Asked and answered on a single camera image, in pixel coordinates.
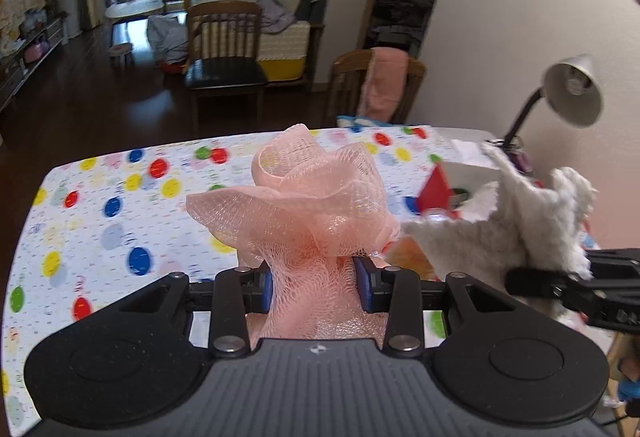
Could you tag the dark wooden chair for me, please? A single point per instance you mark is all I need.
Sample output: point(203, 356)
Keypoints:
point(223, 45)

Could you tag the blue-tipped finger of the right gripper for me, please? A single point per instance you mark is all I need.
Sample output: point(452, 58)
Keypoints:
point(569, 290)

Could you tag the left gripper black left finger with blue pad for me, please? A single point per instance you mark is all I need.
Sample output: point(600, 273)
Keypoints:
point(237, 292)

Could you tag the pink mesh bath sponge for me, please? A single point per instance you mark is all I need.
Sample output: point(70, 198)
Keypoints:
point(307, 215)

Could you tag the red cardboard box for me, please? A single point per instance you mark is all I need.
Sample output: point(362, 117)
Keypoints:
point(451, 185)

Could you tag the grey desk lamp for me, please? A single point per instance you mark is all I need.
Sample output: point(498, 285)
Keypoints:
point(571, 89)

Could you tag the white coffee table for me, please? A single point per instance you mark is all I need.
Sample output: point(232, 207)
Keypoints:
point(133, 10)

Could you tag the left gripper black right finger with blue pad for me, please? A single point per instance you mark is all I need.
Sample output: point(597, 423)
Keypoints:
point(398, 293)

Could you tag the pink towel on chair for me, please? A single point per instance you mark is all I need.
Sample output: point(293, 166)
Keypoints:
point(384, 84)

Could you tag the sofa with cushions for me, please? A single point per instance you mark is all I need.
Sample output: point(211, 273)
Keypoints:
point(291, 32)

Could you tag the white fluffy cloth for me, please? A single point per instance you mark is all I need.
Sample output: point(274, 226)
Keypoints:
point(530, 227)

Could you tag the wooden chair with pink towel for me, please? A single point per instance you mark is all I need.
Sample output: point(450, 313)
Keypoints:
point(347, 77)

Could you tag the white bag on floor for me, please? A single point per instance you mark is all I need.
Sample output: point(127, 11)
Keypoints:
point(168, 39)

